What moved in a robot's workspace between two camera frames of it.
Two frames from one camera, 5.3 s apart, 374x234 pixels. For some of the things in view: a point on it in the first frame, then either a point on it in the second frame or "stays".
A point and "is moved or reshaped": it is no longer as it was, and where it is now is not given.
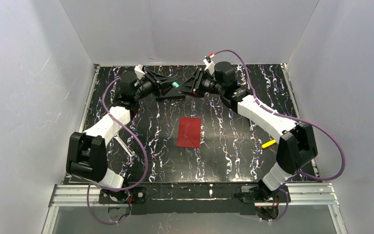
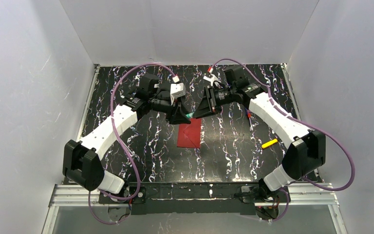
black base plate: x=185 y=199 stays
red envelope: x=189 y=132 stays
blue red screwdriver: x=251 y=128 stays
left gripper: x=151 y=83 → x=174 y=109
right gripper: x=198 y=82 → x=210 y=104
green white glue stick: x=175 y=85 is moved or reshaped
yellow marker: x=268 y=143 stays
